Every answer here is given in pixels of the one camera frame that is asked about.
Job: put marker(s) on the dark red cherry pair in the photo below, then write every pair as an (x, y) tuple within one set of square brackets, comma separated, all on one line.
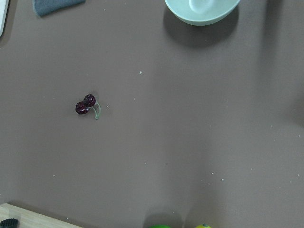
[(88, 103)]

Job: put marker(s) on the green lime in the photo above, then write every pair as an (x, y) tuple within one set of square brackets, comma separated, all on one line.
[(159, 226)]

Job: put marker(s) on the mint green bowl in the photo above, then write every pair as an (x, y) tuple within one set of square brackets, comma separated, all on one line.
[(201, 12)]

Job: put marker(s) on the lower whole yellow lemon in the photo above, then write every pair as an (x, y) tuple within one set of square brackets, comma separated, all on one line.
[(203, 225)]

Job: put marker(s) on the grey folded cloth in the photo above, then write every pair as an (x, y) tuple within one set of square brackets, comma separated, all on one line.
[(45, 7)]

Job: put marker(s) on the wooden cutting board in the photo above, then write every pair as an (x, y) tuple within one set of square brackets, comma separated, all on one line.
[(30, 219)]

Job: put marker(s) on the steel muddler black tip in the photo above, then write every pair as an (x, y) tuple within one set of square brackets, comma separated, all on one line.
[(9, 223)]

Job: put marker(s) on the cream rabbit serving tray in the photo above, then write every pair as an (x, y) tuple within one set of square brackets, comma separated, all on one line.
[(4, 6)]

